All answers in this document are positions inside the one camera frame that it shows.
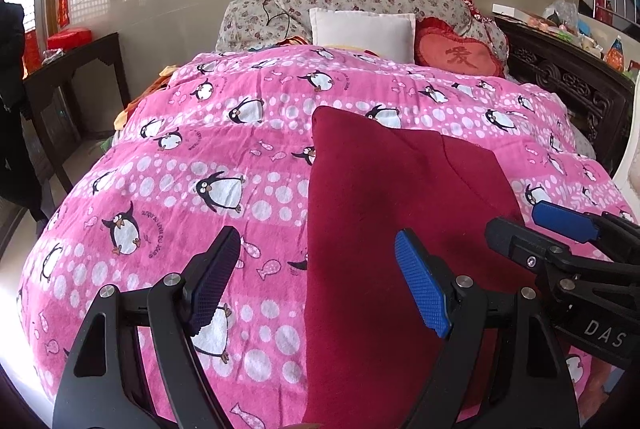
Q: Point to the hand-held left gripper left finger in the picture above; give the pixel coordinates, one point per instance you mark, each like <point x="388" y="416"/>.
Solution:
<point x="215" y="279"/>

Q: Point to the white pillow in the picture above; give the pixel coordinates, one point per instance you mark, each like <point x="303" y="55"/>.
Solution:
<point x="360" y="31"/>

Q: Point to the small floral pillow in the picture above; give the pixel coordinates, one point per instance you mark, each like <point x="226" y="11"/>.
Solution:
<point x="245" y="21"/>

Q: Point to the clear plastic bag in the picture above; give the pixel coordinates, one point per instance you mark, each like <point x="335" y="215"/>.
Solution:
<point x="562" y="11"/>

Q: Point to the orange yellow cloth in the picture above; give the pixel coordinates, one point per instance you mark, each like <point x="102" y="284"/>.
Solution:
<point x="125" y="114"/>

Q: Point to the pink penguin print blanket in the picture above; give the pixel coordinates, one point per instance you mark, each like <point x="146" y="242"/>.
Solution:
<point x="175" y="159"/>

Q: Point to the orange snack packet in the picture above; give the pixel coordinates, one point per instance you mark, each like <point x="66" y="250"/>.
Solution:
<point x="615" y="54"/>

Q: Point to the white flat box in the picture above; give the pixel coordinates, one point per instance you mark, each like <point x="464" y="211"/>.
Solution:
<point x="510" y="9"/>

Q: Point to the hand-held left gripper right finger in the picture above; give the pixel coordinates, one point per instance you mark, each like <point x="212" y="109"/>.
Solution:
<point x="420" y="284"/>

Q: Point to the red heart cushion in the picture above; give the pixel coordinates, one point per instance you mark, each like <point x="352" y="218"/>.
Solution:
<point x="460" y="54"/>

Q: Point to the red wall decoration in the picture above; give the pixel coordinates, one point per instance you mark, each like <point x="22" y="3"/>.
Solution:
<point x="63" y="9"/>

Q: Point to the carved dark wooden cabinet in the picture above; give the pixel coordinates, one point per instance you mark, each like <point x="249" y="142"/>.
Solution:
<point x="565" y="79"/>

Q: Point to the red box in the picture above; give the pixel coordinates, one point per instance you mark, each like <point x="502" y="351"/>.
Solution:
<point x="70" y="39"/>

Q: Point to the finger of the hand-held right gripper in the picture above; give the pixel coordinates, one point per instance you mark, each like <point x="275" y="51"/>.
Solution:
<point x="565" y="219"/>
<point x="512" y="239"/>

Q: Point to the red bag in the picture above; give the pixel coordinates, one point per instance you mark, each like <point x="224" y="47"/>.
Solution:
<point x="602" y="9"/>

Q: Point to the dark wooden side table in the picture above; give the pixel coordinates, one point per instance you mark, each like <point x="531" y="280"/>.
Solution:
<point x="85" y="56"/>

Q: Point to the dark red knit garment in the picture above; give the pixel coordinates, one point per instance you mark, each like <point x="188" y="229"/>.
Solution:
<point x="390" y="209"/>

